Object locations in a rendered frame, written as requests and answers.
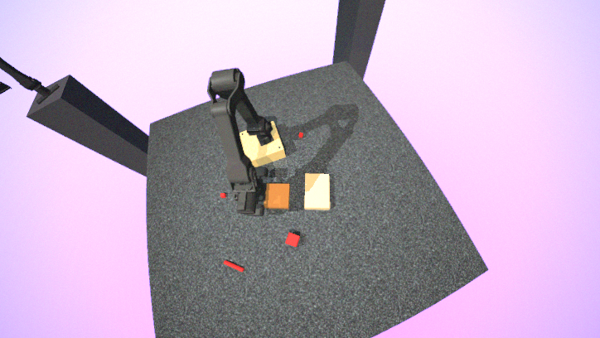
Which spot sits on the red block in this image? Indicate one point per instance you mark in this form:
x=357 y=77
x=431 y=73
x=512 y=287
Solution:
x=292 y=239

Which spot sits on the red bar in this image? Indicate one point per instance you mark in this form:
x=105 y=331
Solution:
x=233 y=266

